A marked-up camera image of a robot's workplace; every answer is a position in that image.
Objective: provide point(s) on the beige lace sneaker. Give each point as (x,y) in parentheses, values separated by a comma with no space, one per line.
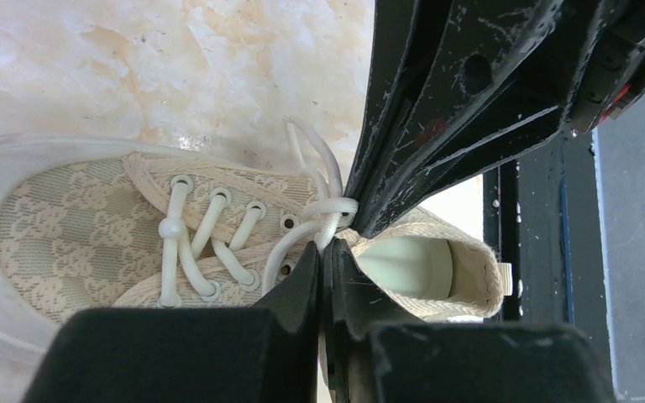
(79,223)

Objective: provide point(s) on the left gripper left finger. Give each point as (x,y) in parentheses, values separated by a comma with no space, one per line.
(263,353)

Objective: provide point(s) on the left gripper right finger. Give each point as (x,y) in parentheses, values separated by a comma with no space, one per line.
(378,352)

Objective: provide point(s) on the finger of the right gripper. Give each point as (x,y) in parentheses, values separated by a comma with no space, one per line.
(433,64)
(528,106)

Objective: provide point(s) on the white shoelace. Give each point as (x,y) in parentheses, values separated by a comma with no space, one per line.
(321,219)

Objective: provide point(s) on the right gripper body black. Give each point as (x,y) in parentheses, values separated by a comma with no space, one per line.
(614,79)

